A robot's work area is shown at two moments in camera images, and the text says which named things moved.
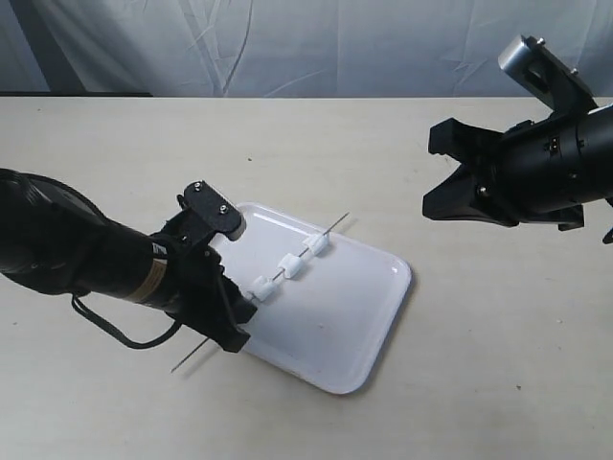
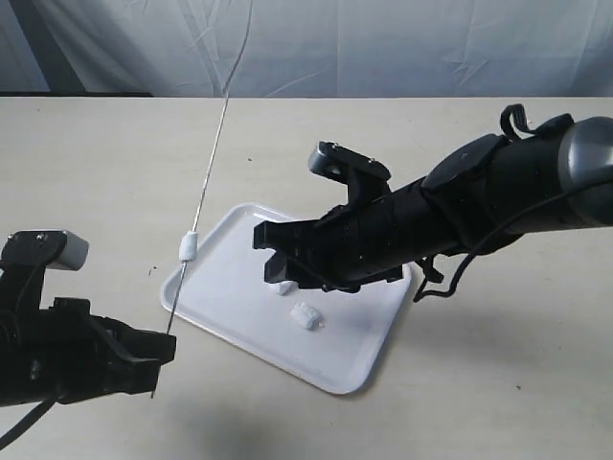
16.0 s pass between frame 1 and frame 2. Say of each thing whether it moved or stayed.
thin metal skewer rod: moved
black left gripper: moved
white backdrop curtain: stayed
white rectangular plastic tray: stayed
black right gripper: moved
